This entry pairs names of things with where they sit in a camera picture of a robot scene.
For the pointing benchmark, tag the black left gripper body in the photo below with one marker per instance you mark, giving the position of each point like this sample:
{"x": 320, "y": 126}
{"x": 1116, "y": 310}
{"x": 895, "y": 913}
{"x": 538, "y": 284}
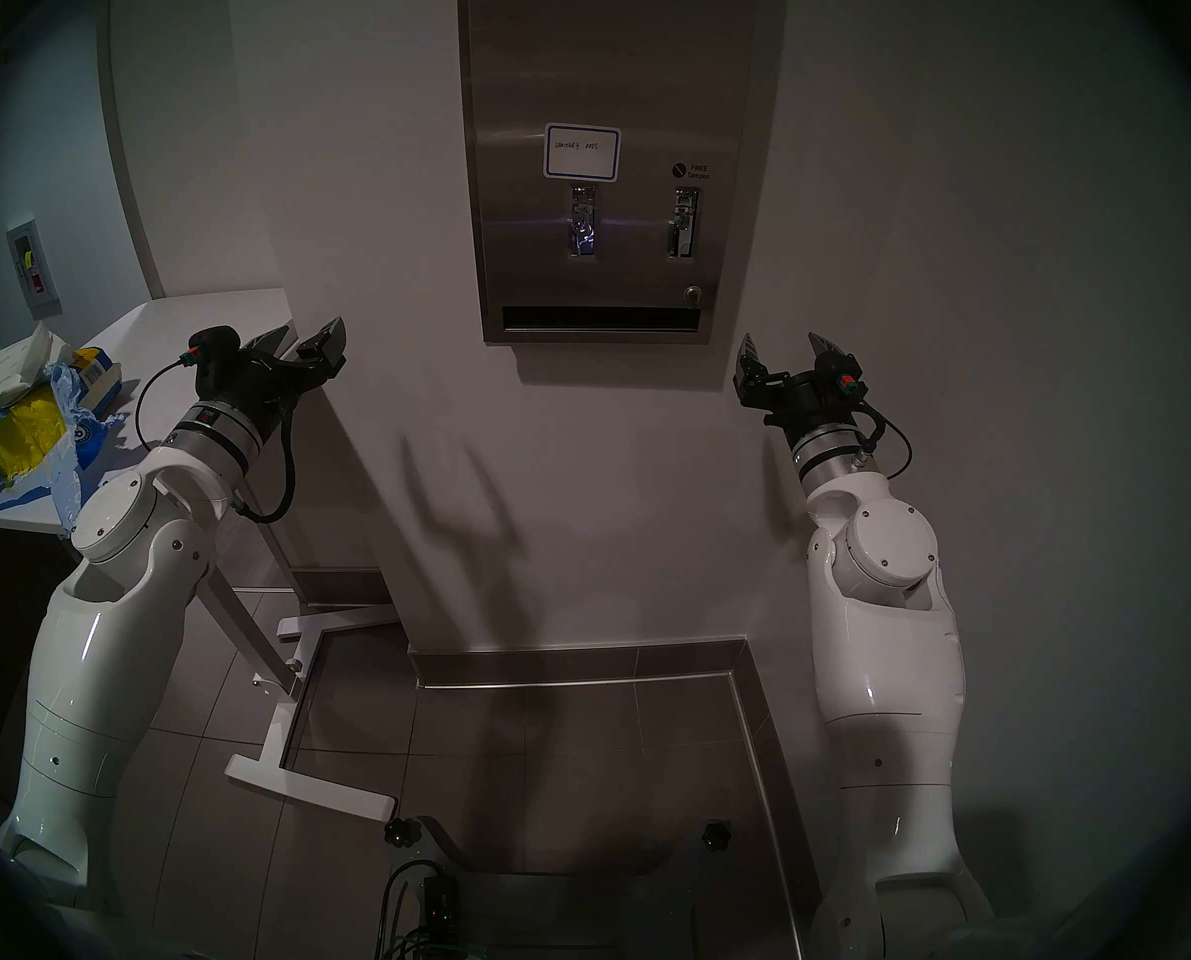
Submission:
{"x": 265, "y": 383}

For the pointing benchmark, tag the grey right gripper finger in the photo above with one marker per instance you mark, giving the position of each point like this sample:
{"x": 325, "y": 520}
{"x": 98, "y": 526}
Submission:
{"x": 827, "y": 350}
{"x": 750, "y": 363}

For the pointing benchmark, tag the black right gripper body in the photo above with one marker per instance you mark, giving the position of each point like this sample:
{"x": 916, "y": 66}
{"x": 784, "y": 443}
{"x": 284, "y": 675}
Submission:
{"x": 795, "y": 398}

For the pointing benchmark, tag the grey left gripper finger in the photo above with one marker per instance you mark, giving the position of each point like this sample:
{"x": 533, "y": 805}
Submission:
{"x": 270, "y": 340}
{"x": 323, "y": 350}

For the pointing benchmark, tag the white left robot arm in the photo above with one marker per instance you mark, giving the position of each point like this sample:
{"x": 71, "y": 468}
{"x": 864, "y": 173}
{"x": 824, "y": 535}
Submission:
{"x": 105, "y": 648}

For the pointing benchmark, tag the grey robot base platform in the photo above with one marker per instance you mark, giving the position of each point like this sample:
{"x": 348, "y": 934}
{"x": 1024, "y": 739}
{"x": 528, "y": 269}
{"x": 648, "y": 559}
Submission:
{"x": 575, "y": 908}

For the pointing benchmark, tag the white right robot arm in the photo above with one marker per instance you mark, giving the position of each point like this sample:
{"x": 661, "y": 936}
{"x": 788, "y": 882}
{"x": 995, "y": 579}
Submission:
{"x": 895, "y": 648}

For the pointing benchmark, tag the chrome dispenser push lever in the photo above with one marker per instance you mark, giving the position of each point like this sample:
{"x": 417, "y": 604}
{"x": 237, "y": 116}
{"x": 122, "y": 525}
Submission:
{"x": 582, "y": 220}
{"x": 683, "y": 223}

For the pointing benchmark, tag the stainless steel dispenser cabinet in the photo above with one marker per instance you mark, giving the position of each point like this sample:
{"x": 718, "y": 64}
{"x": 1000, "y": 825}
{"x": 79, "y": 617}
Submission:
{"x": 463, "y": 118}

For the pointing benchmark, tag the small yellow blue carton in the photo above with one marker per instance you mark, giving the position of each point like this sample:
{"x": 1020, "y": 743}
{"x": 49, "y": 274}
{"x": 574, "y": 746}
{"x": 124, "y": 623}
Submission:
{"x": 100, "y": 378}

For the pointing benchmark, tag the torn blue plastic pad package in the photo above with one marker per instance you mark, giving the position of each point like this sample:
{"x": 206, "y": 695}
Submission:
{"x": 65, "y": 478}

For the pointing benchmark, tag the yellow wrapped pad pack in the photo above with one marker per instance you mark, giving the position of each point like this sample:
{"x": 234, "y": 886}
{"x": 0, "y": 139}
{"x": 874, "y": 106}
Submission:
{"x": 20, "y": 433}

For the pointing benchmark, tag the white sanitary pad stack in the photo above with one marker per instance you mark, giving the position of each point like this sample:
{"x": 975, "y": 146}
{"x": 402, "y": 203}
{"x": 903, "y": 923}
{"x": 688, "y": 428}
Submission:
{"x": 15, "y": 368}

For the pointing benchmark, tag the white label with blue border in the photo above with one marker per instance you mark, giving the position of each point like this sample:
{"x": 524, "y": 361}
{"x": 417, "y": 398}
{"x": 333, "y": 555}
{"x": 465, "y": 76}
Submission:
{"x": 581, "y": 152}

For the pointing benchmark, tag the white overbed table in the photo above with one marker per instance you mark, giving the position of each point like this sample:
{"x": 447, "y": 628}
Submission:
{"x": 285, "y": 758}

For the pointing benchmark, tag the black star knob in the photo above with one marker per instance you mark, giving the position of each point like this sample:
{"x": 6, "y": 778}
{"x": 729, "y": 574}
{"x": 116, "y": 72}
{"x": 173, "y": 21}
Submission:
{"x": 403, "y": 830}
{"x": 716, "y": 834}

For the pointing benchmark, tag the black electronics box red light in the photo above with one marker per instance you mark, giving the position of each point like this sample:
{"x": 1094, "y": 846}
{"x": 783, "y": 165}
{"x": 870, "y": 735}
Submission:
{"x": 442, "y": 903}

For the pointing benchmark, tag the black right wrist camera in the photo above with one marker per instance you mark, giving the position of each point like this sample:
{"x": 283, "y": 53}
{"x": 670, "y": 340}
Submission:
{"x": 843, "y": 378}

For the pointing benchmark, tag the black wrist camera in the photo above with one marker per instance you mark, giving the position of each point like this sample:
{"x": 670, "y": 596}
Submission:
{"x": 213, "y": 353}
{"x": 843, "y": 378}

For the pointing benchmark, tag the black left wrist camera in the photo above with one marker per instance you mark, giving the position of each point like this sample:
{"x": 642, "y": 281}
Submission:
{"x": 213, "y": 353}

